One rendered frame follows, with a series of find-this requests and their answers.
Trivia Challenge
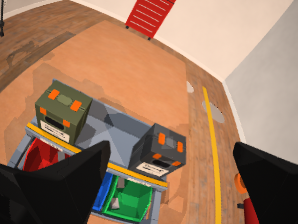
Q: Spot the blue bin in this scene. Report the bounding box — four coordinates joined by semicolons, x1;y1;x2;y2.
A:
92;172;113;211

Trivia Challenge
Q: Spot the yellow long thin bar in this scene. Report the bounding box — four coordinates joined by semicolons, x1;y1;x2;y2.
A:
27;123;167;187

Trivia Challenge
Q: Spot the green open bin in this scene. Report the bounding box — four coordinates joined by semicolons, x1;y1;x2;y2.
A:
101;174;153;222

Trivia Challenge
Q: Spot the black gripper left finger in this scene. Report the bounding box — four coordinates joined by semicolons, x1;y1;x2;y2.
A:
0;140;111;224

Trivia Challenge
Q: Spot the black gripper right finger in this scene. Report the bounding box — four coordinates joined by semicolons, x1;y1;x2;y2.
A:
233;142;298;224

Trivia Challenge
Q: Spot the dark grey tool case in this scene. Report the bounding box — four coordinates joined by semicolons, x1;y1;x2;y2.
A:
127;123;186;180

